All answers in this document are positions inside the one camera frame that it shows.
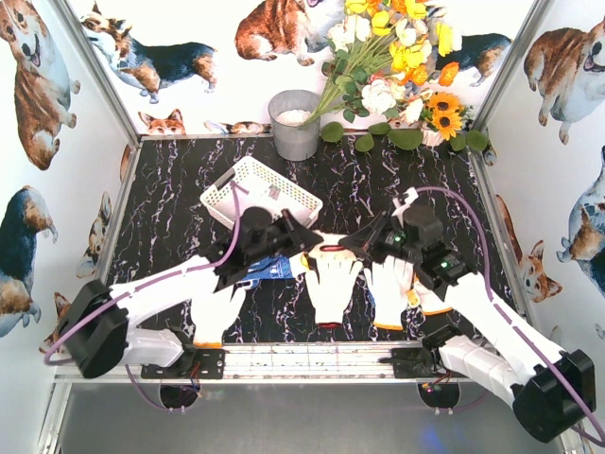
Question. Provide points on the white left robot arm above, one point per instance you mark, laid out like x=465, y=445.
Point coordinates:
x=102, y=328

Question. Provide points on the orange trimmed white glove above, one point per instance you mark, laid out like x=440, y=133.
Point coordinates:
x=426, y=300

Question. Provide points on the blue dotted white glove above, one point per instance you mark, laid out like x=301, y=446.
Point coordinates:
x=274, y=268

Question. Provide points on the grey metal bucket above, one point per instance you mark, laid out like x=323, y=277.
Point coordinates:
x=296, y=134

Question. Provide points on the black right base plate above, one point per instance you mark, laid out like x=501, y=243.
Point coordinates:
x=412, y=363

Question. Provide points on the white perforated storage basket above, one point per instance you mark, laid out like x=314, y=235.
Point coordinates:
x=261, y=186

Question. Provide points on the cream knit glove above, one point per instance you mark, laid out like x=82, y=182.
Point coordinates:
x=330, y=280

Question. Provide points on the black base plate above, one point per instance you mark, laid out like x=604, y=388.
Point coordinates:
x=412, y=363
x=202, y=363

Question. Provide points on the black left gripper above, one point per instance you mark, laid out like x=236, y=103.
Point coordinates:
x=287, y=232

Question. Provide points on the aluminium front rail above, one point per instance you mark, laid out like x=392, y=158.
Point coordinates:
x=348, y=361

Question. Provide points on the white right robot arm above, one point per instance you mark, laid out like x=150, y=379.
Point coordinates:
x=549, y=389

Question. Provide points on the yellow dotted white glove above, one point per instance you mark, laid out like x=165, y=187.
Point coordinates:
x=213, y=313

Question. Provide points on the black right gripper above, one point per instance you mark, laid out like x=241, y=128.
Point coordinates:
x=381, y=237

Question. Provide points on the blue glove under white glove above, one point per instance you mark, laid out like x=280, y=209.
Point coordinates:
x=372, y=295

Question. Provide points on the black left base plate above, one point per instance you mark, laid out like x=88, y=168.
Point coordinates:
x=202, y=363

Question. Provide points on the artificial flower bouquet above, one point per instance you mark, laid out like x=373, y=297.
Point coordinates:
x=396, y=59

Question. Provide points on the white glove orange cuff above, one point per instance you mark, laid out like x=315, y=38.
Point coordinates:
x=391, y=279

